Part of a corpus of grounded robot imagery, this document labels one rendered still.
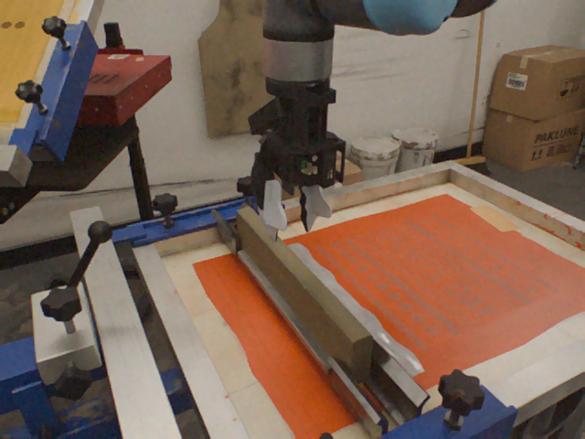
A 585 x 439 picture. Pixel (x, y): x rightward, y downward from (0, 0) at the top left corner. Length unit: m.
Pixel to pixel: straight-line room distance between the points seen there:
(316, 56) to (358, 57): 2.61
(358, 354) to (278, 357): 0.15
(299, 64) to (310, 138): 0.08
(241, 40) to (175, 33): 0.34
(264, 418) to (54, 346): 0.25
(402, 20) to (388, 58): 2.84
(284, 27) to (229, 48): 2.14
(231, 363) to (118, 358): 0.16
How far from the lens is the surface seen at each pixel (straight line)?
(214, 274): 0.83
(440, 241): 0.94
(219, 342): 0.70
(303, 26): 0.49
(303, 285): 0.62
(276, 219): 0.57
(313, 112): 0.51
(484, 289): 0.84
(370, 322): 0.72
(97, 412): 0.71
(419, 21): 0.42
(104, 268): 0.74
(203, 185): 2.85
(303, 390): 0.63
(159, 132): 2.67
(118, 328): 0.62
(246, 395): 0.63
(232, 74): 2.65
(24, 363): 0.62
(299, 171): 0.53
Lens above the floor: 1.44
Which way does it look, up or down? 31 degrees down
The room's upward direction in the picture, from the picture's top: straight up
